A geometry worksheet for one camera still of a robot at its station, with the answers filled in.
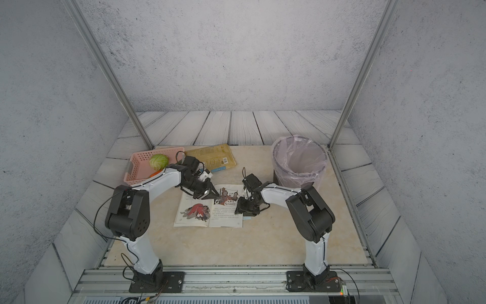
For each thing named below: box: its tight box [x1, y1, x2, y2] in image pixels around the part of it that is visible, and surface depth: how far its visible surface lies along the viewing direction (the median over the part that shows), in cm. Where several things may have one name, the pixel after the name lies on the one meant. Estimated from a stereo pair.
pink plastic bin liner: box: [272, 134, 329, 189], surface depth 88 cm
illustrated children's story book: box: [174, 184, 247, 228], surface depth 91 cm
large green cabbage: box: [149, 153, 169, 171], surface depth 107 cm
